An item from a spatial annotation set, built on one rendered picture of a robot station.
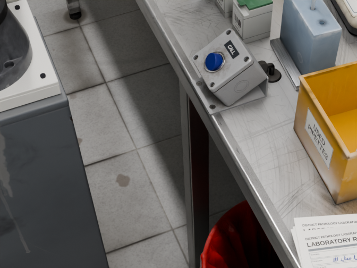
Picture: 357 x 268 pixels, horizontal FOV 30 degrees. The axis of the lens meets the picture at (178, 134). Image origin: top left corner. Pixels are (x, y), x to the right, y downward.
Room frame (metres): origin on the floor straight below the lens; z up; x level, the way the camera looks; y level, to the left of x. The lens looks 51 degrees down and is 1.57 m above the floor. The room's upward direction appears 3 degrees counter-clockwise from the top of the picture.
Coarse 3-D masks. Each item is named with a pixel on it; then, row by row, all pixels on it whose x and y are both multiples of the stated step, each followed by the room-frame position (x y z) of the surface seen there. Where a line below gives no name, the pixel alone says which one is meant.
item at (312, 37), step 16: (288, 0) 0.72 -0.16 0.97; (304, 0) 0.71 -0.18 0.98; (320, 0) 0.71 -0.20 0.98; (288, 16) 0.71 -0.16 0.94; (304, 16) 0.67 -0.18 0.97; (320, 16) 0.67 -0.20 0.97; (288, 32) 0.71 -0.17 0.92; (304, 32) 0.66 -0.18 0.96; (320, 32) 0.64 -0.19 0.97; (336, 32) 0.64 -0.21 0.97; (288, 48) 0.70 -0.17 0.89; (304, 48) 0.66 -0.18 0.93; (320, 48) 0.64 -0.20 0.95; (336, 48) 0.65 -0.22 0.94; (288, 64) 0.68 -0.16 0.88; (304, 64) 0.65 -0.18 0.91; (320, 64) 0.64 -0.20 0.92
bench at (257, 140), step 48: (144, 0) 0.85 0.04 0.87; (192, 0) 0.84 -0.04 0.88; (192, 48) 0.73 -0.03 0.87; (192, 96) 0.65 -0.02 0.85; (288, 96) 0.62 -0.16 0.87; (192, 144) 0.75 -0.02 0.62; (240, 144) 0.54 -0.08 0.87; (288, 144) 0.54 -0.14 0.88; (192, 192) 0.75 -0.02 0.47; (288, 192) 0.46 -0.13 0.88; (192, 240) 0.75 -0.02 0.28; (288, 240) 0.40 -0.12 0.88
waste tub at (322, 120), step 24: (312, 72) 0.57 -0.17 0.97; (336, 72) 0.58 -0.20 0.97; (312, 96) 0.53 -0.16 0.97; (336, 96) 0.58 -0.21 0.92; (312, 120) 0.52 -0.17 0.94; (336, 120) 0.57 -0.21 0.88; (312, 144) 0.51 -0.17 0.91; (336, 144) 0.47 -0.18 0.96; (336, 168) 0.46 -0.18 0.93; (336, 192) 0.45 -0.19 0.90
